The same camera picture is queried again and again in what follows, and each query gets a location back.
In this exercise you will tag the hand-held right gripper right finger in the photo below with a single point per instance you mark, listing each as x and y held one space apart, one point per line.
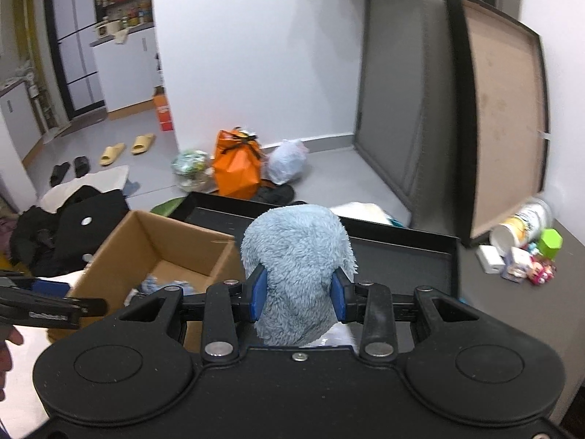
338 297

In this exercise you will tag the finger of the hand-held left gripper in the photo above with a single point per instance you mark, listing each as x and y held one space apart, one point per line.
50 289
45 313

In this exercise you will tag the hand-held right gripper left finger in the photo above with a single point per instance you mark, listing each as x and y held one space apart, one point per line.
258 295

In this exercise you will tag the light blue fluffy plush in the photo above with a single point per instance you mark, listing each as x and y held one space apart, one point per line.
297 256

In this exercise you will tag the brown cardboard box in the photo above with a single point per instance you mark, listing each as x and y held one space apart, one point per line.
192 256

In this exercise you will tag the black tray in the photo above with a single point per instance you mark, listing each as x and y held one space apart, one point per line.
411 260

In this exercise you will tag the blue patterned cloth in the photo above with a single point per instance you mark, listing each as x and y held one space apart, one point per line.
157 283

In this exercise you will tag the person's left hand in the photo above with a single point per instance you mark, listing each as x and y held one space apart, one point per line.
7 361

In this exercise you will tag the black jacket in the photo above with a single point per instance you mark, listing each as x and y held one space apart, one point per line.
82 228

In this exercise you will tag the white blanket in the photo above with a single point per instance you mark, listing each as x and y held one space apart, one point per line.
361 212

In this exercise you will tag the printed blanket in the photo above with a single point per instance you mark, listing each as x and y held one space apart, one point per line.
396 222

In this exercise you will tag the black sandal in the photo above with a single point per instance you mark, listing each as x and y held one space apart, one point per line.
274 193

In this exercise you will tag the black slipper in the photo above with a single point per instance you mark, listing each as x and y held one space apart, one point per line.
59 173
81 167

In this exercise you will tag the green cloth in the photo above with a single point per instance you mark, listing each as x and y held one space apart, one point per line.
167 208

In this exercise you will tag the orange bag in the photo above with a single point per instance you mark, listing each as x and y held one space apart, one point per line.
235 169

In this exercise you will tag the white plastic bag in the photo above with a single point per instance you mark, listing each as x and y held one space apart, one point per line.
285 164

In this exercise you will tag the clear bag of trash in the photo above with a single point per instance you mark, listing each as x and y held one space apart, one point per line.
192 169

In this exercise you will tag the yellow slipper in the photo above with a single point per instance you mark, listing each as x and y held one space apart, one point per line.
142 144
112 154

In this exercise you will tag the white charger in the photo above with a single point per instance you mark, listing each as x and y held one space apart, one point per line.
490 259

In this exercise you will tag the grey bench cushion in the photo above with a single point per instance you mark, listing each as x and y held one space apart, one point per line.
502 311

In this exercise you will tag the grey low cabinet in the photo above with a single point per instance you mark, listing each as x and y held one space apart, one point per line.
18 119

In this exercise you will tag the blocky pink toy figure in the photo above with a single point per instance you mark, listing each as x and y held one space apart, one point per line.
516 263

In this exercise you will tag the white yellow jar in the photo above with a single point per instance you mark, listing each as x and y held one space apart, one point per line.
521 228

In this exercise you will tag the grey padded panel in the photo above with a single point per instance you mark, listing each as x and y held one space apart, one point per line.
393 100

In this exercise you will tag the red toy figure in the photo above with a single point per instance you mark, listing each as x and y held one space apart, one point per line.
541 273

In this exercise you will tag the orange carton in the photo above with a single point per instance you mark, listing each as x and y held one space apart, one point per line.
163 109

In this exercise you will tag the green hexagonal box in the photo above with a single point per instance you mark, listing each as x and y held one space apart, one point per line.
550 244

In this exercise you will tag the white kitchen cabinet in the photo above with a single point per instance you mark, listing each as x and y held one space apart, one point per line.
128 73

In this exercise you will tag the black framed glass door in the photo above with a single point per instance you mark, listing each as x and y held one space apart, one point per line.
73 55

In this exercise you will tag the black framed brown board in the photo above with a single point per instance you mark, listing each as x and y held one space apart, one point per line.
502 114

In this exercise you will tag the beige towel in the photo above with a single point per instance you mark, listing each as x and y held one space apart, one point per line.
121 36

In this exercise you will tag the small white appliance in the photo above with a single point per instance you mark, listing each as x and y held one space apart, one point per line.
107 29

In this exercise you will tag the row of kitchen bottles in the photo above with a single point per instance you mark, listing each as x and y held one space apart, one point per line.
125 11

